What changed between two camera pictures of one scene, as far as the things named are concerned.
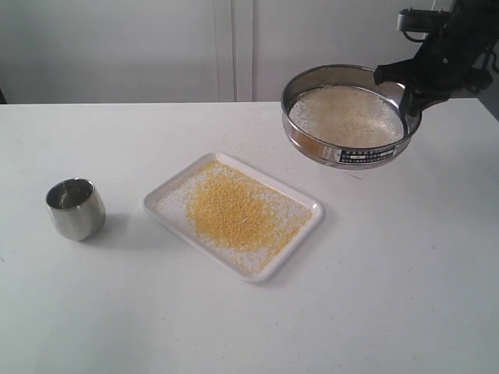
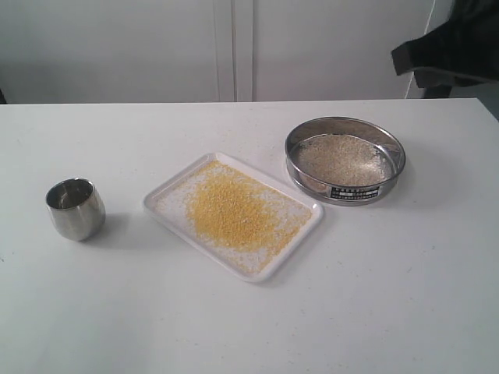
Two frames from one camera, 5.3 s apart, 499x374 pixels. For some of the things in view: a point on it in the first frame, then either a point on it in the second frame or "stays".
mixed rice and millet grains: (347, 116) to (343, 160)
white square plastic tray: (243, 217) stays
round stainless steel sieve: (337, 116) to (343, 160)
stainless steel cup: (77, 208) stays
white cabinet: (69, 51) stays
